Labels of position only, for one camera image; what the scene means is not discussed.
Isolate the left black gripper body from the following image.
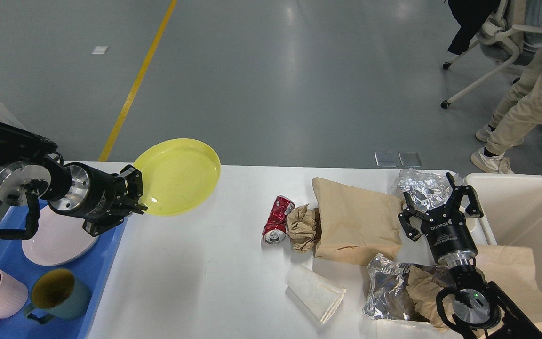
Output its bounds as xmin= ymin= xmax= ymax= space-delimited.
xmin=48 ymin=162 xmax=127 ymax=222

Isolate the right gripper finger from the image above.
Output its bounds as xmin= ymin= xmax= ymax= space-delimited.
xmin=445 ymin=172 xmax=484 ymax=218
xmin=398 ymin=192 xmax=428 ymax=241

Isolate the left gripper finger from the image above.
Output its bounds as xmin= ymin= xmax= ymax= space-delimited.
xmin=119 ymin=165 xmax=148 ymax=214
xmin=82 ymin=214 xmax=128 ymax=237

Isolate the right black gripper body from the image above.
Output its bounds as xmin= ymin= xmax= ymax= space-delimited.
xmin=420 ymin=205 xmax=478 ymax=264

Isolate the yellow plastic plate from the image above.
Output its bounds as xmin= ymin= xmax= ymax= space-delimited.
xmin=133 ymin=138 xmax=221 ymax=216

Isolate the teal green mug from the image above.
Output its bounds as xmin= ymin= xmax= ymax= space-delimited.
xmin=22 ymin=268 xmax=92 ymax=324

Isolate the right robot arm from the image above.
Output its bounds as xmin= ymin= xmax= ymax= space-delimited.
xmin=398 ymin=173 xmax=542 ymax=339

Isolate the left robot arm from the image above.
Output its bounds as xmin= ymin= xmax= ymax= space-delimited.
xmin=0 ymin=122 xmax=148 ymax=240

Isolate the crumpled foil near bin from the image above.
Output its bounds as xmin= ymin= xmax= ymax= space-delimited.
xmin=389 ymin=168 xmax=453 ymax=212

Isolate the blue plastic tray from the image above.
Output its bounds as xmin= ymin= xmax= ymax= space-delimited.
xmin=0 ymin=224 xmax=125 ymax=339

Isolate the large brown paper bag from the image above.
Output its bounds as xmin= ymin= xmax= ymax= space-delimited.
xmin=312 ymin=178 xmax=402 ymax=266

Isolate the crumpled brown paper on foil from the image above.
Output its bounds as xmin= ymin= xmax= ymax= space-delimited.
xmin=406 ymin=264 xmax=454 ymax=332

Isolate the beige plastic bin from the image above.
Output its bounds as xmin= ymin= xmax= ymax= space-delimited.
xmin=465 ymin=174 xmax=542 ymax=262

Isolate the brown paper bag right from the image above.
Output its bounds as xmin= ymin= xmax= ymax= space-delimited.
xmin=476 ymin=245 xmax=542 ymax=332

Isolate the foil sheet with paper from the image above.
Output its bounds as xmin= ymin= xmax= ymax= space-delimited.
xmin=363 ymin=254 xmax=452 ymax=322

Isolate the small crumpled brown paper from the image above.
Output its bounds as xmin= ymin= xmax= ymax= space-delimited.
xmin=287 ymin=204 xmax=322 ymax=253

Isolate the flattened white paper cup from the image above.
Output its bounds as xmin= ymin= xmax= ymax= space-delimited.
xmin=286 ymin=265 xmax=347 ymax=324

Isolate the crushed red soda can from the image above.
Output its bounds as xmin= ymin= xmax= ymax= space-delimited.
xmin=262 ymin=195 xmax=295 ymax=244

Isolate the person in khaki trousers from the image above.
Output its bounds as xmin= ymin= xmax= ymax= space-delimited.
xmin=470 ymin=47 xmax=542 ymax=174

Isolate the white office chair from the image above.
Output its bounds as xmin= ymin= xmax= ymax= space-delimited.
xmin=440 ymin=0 xmax=542 ymax=109

